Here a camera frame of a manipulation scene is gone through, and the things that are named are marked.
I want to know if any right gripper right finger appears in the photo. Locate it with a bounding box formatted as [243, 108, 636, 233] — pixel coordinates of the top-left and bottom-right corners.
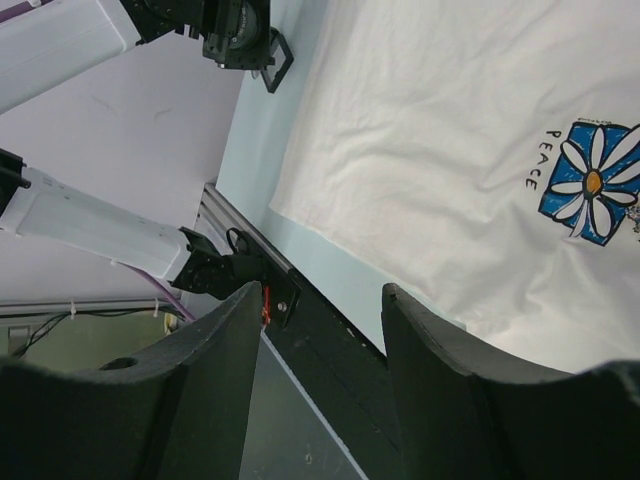
[381, 284, 639, 479]

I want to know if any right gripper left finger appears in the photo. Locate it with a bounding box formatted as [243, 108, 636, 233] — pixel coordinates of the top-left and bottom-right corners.
[1, 282, 263, 479]

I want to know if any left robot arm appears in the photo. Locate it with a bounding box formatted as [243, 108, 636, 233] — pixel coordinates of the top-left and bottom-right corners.
[1, 33, 245, 304]

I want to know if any white t-shirt with flower print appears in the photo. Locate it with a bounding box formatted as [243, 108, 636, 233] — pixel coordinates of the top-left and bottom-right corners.
[271, 1, 639, 372]

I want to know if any left black display box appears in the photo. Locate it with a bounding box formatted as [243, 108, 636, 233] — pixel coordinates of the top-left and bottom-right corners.
[251, 28, 294, 94]

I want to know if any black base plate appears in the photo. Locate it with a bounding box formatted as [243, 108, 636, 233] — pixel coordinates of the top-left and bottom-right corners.
[263, 244, 404, 479]

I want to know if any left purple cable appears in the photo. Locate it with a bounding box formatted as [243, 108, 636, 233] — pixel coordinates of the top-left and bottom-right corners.
[119, 264, 197, 324]

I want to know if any aluminium front rail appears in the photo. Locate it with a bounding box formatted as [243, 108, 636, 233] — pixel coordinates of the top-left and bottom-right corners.
[197, 182, 306, 296]

